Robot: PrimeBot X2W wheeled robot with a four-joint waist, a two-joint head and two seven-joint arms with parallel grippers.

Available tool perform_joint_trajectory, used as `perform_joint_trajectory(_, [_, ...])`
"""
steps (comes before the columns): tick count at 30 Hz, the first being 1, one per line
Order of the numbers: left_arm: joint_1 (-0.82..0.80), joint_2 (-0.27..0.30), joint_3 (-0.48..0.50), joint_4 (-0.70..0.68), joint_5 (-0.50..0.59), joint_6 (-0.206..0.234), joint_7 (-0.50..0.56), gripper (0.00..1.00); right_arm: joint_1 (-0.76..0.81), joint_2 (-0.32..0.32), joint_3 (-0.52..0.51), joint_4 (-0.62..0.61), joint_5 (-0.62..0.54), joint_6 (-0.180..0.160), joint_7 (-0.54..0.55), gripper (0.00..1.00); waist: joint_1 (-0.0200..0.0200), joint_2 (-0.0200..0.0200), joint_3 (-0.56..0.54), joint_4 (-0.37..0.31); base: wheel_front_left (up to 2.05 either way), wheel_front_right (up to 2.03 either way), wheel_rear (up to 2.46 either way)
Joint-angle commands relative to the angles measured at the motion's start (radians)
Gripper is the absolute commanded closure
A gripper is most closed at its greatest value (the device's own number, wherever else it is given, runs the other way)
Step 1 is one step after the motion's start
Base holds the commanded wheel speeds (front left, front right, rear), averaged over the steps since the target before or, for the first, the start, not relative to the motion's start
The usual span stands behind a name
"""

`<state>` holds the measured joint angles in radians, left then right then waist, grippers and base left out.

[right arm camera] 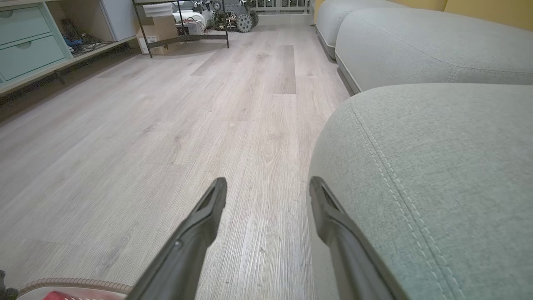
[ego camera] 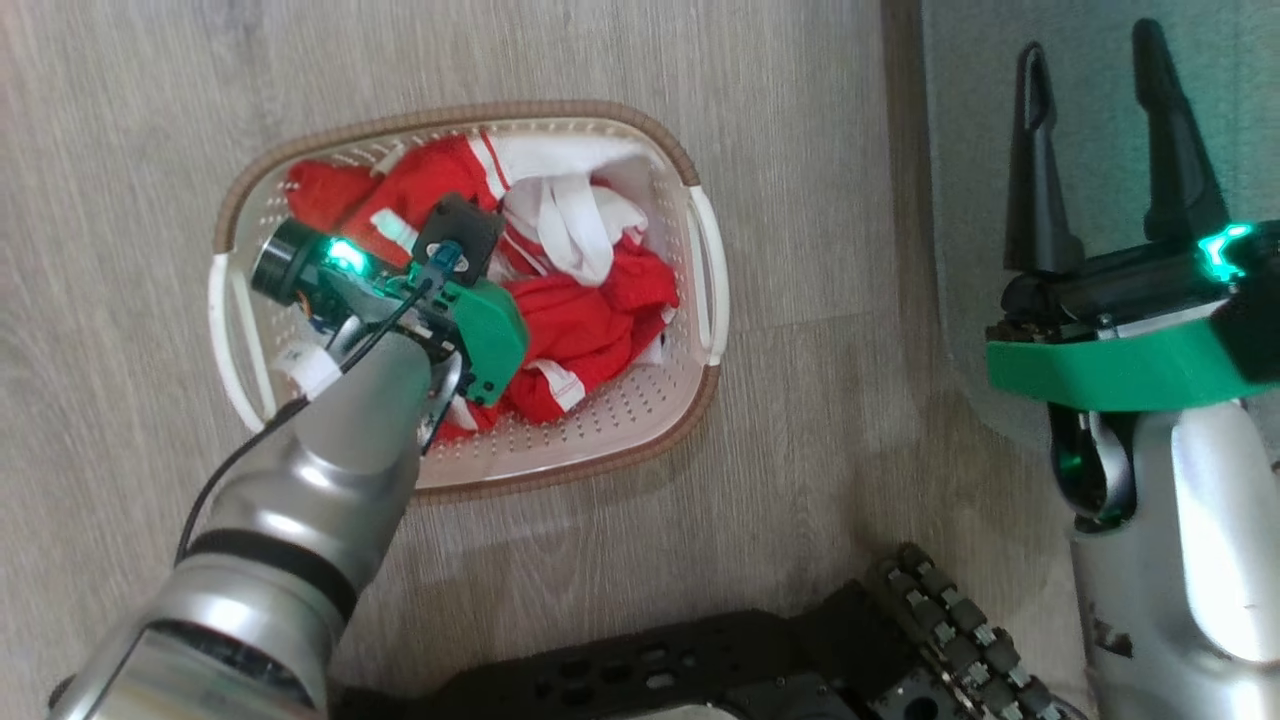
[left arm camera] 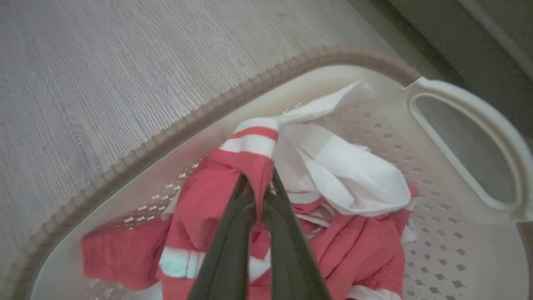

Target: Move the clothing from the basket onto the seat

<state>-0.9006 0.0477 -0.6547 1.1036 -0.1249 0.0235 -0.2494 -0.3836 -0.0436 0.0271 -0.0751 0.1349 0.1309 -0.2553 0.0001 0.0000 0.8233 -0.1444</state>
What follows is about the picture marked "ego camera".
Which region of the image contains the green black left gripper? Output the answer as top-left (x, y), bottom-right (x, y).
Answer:
top-left (250, 218), bottom-right (531, 406)

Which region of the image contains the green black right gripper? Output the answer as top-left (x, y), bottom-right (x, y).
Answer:
top-left (985, 18), bottom-right (1280, 412)

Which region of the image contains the red and white clothing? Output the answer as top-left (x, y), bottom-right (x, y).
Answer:
top-left (272, 130), bottom-right (681, 444)

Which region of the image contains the cream laundry basket brown rim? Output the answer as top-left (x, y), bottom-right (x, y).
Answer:
top-left (207, 100), bottom-right (731, 503)

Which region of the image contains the grey fabric sofa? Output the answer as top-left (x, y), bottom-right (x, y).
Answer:
top-left (920, 0), bottom-right (1280, 461)

